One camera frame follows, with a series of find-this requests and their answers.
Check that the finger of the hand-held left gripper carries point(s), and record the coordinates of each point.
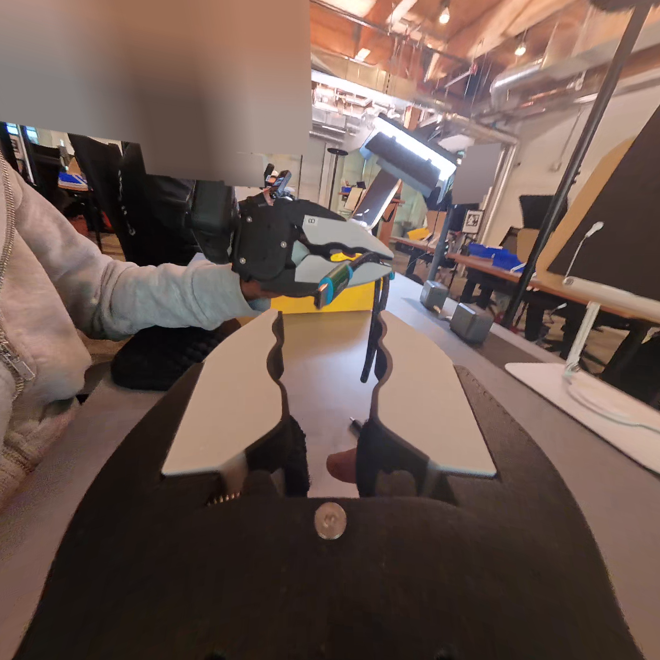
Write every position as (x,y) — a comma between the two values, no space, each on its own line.
(345,234)
(314,270)

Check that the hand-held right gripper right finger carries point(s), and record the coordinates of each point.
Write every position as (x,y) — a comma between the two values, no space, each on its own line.
(433,407)

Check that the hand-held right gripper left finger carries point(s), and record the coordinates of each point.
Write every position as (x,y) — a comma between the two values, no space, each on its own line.
(227,407)

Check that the yellow plastic bin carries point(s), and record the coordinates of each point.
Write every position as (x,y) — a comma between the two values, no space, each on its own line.
(356,299)

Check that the person's left forearm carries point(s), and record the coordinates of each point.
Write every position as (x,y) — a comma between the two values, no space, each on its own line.
(180,294)

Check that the person's left hand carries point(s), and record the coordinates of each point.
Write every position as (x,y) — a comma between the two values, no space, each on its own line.
(255,291)

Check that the person's right hand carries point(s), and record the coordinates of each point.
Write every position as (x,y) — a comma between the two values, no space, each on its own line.
(341,466)

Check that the black board on stand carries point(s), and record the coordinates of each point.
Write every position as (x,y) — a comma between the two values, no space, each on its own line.
(379,198)

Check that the black floor lamp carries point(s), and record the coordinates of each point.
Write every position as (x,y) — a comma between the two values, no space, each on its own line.
(336,175)

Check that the black light stand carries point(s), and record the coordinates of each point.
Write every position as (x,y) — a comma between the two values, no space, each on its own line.
(438,242)

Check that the grey weight block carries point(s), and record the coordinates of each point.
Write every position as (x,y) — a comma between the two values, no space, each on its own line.
(472,322)
(434,295)

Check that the led light panel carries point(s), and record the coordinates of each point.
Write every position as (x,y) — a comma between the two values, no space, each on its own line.
(407,160)

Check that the wooden workbench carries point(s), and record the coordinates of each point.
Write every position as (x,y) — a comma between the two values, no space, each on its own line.
(490,260)

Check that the blue plastic bin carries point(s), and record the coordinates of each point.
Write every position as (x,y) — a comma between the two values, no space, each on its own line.
(495,256)

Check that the white stand with clear rod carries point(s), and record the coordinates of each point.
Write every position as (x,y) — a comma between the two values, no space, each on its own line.
(593,407)

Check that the black tripod stand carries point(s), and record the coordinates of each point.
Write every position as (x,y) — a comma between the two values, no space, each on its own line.
(582,139)

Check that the silver ceiling duct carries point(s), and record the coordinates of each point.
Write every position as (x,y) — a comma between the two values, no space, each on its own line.
(515,77)

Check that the black board with wooden frame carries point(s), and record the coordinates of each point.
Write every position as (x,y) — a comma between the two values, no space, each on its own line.
(618,221)

